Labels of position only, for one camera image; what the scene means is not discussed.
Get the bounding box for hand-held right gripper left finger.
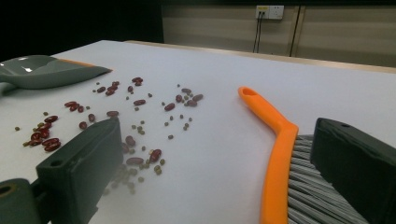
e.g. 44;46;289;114
35;117;124;224

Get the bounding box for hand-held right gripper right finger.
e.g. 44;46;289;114
310;117;396;224

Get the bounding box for orange brush with grey bristles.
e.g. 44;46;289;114
237;86;372;224

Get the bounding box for grey dustpan with orange lip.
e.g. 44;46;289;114
0;54;113;96

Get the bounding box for red kidney beans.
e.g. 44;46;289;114
22;77;205;167

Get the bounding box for black curtain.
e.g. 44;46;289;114
0;0;164;63

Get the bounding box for white table cover sheet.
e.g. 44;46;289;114
0;39;396;224

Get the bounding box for black wall cable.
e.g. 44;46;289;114
253;12;261;54

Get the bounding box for white wall socket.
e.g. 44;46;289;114
255;5;285;21

